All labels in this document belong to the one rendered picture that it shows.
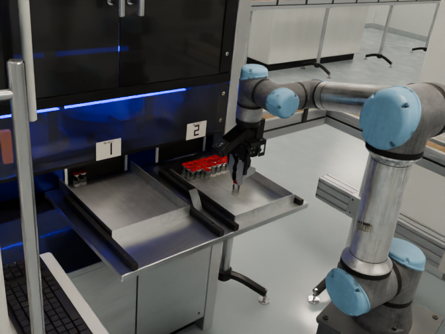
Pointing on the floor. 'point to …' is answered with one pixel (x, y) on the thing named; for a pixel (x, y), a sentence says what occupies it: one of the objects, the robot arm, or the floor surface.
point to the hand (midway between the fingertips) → (235, 180)
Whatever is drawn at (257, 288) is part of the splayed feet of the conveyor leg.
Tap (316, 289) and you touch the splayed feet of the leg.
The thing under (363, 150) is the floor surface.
